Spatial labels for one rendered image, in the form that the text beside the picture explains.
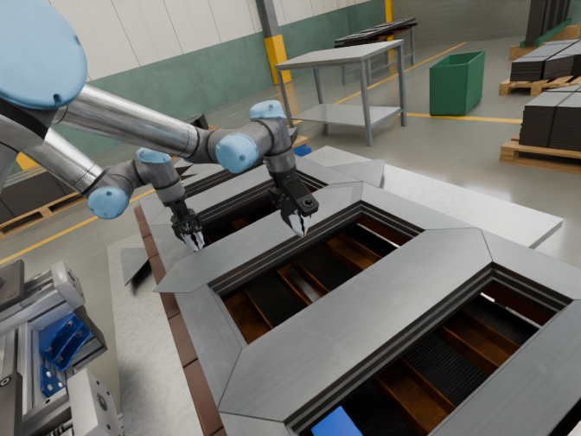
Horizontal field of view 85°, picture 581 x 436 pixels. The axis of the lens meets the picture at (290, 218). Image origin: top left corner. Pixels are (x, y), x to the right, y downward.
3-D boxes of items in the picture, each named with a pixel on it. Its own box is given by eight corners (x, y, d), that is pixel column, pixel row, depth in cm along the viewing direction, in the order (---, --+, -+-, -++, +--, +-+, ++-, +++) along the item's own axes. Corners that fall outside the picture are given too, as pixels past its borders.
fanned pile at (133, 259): (146, 237, 160) (143, 231, 158) (160, 277, 129) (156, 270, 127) (122, 249, 156) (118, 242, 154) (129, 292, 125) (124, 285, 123)
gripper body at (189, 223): (181, 242, 94) (163, 208, 87) (175, 231, 100) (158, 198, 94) (206, 230, 96) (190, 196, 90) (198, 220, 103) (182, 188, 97)
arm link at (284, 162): (298, 147, 75) (269, 160, 72) (303, 164, 77) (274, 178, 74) (282, 141, 81) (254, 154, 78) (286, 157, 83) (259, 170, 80)
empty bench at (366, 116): (290, 133, 473) (273, 65, 423) (323, 117, 503) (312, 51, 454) (370, 147, 362) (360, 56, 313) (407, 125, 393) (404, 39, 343)
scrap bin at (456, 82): (443, 100, 436) (444, 54, 406) (482, 99, 406) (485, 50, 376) (424, 117, 402) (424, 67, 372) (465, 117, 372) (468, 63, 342)
